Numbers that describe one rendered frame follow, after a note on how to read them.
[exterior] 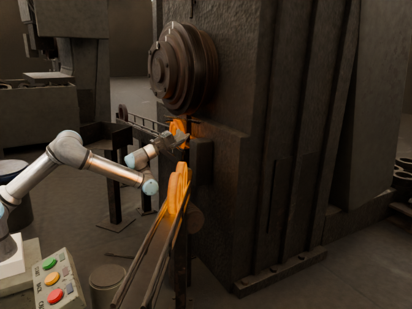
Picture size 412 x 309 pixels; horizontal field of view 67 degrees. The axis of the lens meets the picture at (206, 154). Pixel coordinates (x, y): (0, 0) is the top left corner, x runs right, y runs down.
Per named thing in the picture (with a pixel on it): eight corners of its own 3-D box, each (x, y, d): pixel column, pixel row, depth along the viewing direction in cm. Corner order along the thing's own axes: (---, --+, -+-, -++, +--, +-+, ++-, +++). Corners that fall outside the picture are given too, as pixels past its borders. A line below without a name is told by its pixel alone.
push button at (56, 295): (63, 289, 86) (60, 285, 85) (65, 298, 83) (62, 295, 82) (49, 298, 85) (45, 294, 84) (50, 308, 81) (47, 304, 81)
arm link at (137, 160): (128, 169, 161) (121, 155, 157) (147, 159, 164) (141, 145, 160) (132, 173, 154) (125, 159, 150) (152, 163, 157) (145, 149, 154)
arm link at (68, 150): (58, 139, 124) (164, 181, 146) (60, 132, 134) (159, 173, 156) (46, 164, 126) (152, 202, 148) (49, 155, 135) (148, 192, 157)
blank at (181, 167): (187, 157, 137) (180, 157, 137) (183, 167, 122) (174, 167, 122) (187, 190, 141) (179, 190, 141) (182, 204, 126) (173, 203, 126)
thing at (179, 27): (166, 106, 191) (165, 23, 175) (205, 123, 153) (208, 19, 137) (156, 106, 188) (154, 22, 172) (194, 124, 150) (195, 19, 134)
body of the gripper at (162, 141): (173, 132, 158) (152, 143, 155) (179, 147, 162) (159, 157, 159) (168, 129, 165) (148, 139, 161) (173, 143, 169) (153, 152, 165)
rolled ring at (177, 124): (178, 118, 168) (183, 117, 169) (167, 120, 184) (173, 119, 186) (181, 151, 169) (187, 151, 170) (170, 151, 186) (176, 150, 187)
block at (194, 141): (205, 178, 169) (206, 135, 161) (213, 184, 163) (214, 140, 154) (187, 182, 164) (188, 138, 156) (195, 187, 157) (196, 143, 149)
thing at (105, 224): (108, 211, 241) (101, 121, 217) (137, 219, 231) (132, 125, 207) (89, 224, 223) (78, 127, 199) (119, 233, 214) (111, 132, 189)
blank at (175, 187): (183, 167, 122) (174, 167, 122) (176, 179, 107) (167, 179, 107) (182, 204, 126) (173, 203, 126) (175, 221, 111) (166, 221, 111)
